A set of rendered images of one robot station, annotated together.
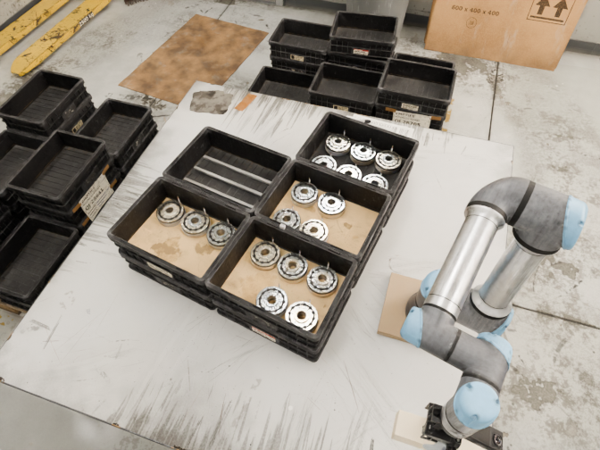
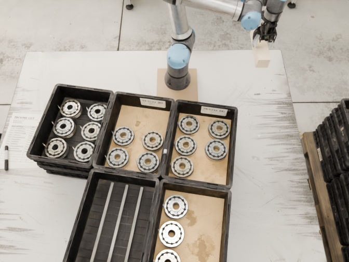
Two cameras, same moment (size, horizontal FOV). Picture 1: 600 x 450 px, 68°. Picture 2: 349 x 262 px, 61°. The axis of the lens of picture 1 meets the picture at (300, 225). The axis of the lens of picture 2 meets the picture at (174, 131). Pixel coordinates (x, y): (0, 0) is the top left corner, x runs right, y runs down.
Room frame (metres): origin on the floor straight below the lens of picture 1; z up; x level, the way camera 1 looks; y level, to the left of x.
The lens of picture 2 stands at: (0.97, 0.55, 2.11)
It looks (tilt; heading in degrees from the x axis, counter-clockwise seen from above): 63 degrees down; 251
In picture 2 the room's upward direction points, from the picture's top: 1 degrees counter-clockwise
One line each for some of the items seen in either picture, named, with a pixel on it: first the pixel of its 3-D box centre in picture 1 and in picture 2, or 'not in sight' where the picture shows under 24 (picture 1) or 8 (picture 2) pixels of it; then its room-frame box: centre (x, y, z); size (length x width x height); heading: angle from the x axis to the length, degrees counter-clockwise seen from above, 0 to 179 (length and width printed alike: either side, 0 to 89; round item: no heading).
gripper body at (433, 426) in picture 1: (446, 423); (268, 27); (0.19, -0.32, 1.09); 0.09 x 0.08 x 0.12; 70
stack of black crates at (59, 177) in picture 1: (76, 191); not in sight; (1.50, 1.17, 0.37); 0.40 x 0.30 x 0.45; 160
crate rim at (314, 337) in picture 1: (281, 273); (201, 141); (0.68, 0.06, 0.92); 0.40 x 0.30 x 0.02; 61
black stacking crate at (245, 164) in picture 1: (229, 177); (116, 223); (1.13, 0.27, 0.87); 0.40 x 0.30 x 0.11; 61
